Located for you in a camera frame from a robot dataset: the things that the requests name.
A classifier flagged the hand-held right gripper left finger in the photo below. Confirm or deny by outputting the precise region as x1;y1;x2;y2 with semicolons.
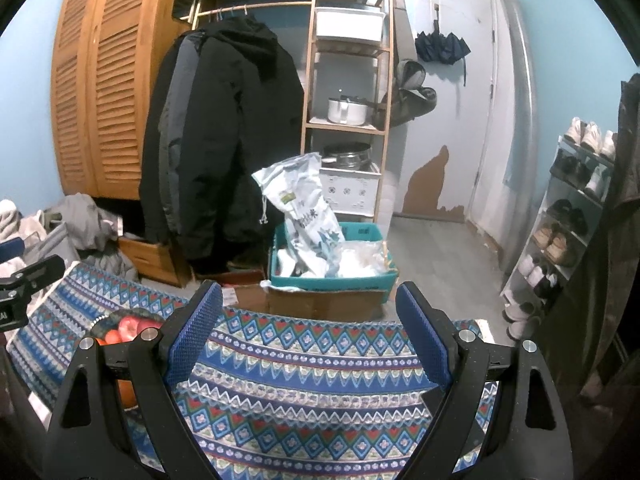
44;280;224;480

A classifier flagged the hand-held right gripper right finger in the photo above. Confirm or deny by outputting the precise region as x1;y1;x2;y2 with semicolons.
395;281;575;480

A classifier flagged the dark green glass plate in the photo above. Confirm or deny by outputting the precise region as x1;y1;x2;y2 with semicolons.
89;309;168;411

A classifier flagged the grey fabric tote basket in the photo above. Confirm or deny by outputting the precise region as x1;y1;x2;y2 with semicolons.
20;222;81;271

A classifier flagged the grey clothes pile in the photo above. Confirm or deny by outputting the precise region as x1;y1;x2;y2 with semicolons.
47;194;141;281

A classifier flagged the small cardboard box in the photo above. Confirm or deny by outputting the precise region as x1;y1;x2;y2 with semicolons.
220;267;268;306

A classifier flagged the wooden drawer chest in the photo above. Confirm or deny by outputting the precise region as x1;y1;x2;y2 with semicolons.
117;235;193;288

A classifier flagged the teal plastic crate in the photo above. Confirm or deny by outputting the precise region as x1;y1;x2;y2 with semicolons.
267;222;400;293

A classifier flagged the clear plastic bag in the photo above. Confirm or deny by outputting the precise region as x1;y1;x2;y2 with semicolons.
340;240;391;278

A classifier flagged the large cardboard box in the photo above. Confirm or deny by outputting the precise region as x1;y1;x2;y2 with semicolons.
260;280;388;322

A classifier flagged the blue patterned tablecloth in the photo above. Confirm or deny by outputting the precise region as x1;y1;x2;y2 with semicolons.
7;260;501;480

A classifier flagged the black jacket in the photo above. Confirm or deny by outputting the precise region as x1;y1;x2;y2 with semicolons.
137;32;176;246

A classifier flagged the white printed bag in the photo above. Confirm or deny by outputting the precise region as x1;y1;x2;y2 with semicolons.
251;152;346;278

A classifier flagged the white patterned box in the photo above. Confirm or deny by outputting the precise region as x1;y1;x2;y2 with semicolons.
320;162;383;218

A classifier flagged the metal shoe rack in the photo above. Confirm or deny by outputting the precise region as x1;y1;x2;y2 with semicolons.
500;117;618;331

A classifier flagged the wooden louvred wardrobe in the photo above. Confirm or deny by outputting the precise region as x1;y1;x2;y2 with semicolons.
50;0;183;201

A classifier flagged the grey jacket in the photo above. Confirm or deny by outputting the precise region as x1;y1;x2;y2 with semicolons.
157;35;193;233

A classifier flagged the steel pot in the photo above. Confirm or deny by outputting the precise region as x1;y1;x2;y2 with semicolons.
322;142;373;170

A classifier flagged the black hooded coat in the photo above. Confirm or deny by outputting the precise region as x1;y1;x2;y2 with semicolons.
175;15;306;261

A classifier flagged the grey door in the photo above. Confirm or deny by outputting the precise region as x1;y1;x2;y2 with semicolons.
400;0;498;221

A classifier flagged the white pot with lid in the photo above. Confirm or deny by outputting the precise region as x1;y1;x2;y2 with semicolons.
327;95;371;126

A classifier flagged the olive hanging bag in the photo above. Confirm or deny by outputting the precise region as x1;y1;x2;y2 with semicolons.
392;59;437;128

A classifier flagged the wooden shelf rack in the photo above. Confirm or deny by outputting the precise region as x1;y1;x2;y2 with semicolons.
300;0;393;223

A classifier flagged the shoe rack with shoes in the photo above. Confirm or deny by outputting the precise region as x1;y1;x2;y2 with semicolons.
505;117;618;341

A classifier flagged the dark folded umbrella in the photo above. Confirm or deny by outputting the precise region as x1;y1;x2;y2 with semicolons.
415;2;472;83

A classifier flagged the white storage bin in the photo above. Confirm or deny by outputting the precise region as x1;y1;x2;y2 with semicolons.
315;7;385;42

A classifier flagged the silver duct pipe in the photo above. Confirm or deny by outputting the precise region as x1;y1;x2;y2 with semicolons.
500;0;541;276

